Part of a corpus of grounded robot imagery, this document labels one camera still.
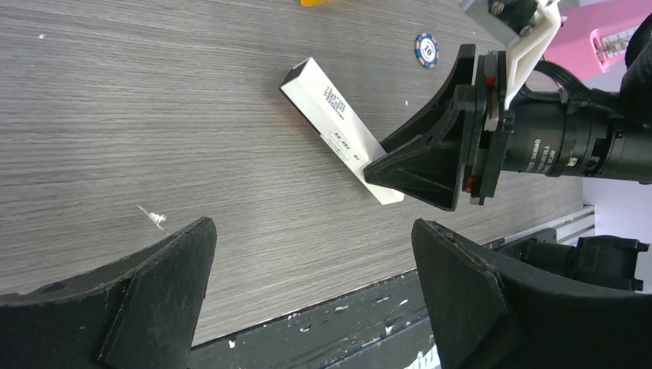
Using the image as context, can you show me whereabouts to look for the white remote battery cover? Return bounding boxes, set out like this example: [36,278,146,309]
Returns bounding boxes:
[279,57,404,205]

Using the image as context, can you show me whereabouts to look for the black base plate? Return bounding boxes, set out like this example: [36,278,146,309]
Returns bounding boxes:
[187,271,441,369]

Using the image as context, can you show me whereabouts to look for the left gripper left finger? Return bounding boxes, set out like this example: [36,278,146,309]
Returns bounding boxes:
[1,217,217,368]

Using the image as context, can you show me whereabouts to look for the yellow triangular frame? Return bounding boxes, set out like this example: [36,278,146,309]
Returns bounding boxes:
[300,0,334,7]

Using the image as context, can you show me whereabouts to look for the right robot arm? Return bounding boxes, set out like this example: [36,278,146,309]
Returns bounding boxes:
[364,18,651,211]

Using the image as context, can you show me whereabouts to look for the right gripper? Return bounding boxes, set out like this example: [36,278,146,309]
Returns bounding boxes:
[364,44,513,211]

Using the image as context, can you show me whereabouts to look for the poker chip left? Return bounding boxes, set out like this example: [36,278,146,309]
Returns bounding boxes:
[414,32,439,68]

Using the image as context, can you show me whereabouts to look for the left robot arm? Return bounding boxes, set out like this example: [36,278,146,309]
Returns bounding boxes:
[1,218,651,368]

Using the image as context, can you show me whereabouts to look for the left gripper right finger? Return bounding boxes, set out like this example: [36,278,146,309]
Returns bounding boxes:
[411,219,651,368]

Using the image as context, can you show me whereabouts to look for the pink metronome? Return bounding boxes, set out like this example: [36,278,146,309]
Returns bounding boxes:
[544,0,651,81]

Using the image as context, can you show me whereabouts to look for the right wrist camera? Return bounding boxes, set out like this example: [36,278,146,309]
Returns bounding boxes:
[458,0,562,108]

